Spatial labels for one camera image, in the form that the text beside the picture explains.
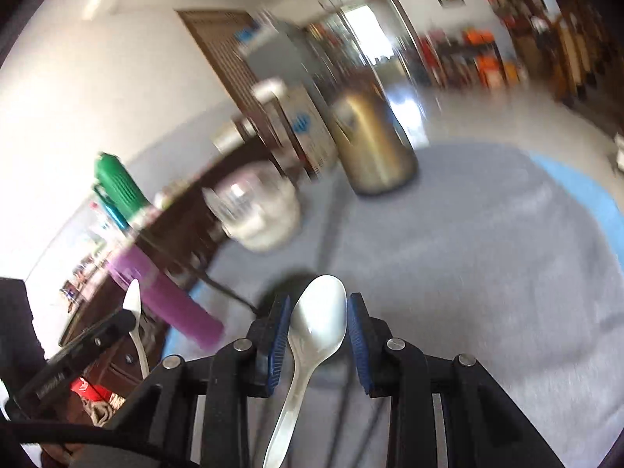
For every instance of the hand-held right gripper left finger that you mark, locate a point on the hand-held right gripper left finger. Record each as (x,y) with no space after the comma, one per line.
(278,346)

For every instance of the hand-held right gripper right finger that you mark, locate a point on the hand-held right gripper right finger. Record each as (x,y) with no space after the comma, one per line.
(358,346)

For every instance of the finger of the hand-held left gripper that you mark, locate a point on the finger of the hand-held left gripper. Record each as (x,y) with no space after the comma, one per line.
(114,329)

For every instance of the white plastic spoon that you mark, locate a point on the white plastic spoon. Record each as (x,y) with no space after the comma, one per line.
(132,298)
(317,317)

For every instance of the red printed bag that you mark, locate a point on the red printed bag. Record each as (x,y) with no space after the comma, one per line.
(90,389)

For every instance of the purple water bottle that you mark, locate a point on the purple water bottle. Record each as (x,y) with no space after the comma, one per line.
(170,292)

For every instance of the dark chopstick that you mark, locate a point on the dark chopstick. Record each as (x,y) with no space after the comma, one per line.
(229,293)
(327,234)

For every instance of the teal flask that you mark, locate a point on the teal flask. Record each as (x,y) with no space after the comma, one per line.
(114,212)

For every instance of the dark wooden cabinet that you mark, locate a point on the dark wooden cabinet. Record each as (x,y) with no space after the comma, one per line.
(190,219)

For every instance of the green thermos flask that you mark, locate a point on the green thermos flask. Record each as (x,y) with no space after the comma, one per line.
(119,180)

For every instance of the brass electric kettle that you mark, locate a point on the brass electric kettle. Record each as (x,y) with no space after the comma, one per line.
(373,141)

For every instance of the white foam box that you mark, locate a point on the white foam box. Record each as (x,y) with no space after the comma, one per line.
(231,136)

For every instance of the white chest freezer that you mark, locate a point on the white chest freezer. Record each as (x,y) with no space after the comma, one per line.
(304,126)

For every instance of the white rice cooker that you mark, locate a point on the white rice cooker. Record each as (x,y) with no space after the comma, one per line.
(269,90)

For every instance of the grey refrigerator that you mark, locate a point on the grey refrigerator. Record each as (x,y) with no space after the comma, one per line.
(280,58)

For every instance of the brown wooden door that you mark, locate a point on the brown wooden door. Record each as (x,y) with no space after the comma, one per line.
(214,48)

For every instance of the wooden dining table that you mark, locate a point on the wooden dining table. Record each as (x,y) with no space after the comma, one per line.
(463,58)

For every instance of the orange box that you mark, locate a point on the orange box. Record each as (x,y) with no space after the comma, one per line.
(492,69)

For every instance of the blue bag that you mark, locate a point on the blue bag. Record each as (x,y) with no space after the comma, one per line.
(246,36)

